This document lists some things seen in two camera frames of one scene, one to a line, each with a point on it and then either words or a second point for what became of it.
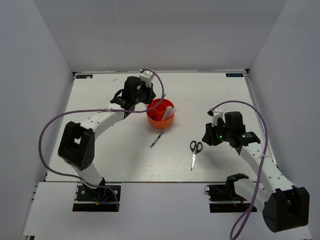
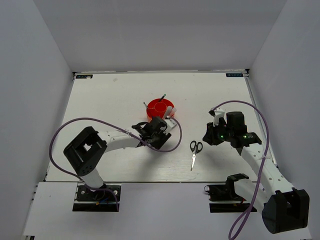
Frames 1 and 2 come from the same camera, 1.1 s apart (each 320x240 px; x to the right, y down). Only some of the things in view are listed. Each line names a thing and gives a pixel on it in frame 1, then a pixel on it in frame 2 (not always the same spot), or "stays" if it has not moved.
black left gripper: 151,94 to 164,138
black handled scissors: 196,147 stays
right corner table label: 234,74 stays
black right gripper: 209,137 stays
